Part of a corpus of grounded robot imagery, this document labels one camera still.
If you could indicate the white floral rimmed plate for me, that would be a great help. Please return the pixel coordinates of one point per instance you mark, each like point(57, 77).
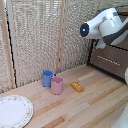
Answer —
point(14, 111)

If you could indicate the yellow rectangular block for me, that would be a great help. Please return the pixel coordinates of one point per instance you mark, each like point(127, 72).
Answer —
point(77, 87)

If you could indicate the blue plastic cup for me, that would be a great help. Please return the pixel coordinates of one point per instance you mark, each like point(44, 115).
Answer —
point(47, 78)

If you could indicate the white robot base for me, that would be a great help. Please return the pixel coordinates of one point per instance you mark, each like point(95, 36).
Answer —
point(121, 118)

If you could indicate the pink plastic cup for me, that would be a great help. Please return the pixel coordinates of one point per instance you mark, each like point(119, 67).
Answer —
point(57, 85)

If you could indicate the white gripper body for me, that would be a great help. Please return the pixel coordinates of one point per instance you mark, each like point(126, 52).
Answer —
point(101, 43)

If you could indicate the brown drawer cabinet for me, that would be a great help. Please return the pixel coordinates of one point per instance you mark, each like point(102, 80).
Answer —
point(110, 66)

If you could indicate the brown drawer front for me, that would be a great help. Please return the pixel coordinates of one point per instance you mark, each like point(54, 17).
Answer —
point(121, 45)
point(110, 66)

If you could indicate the woven bamboo screen panel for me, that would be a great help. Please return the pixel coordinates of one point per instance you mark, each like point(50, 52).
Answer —
point(75, 40)
point(4, 50)
point(35, 40)

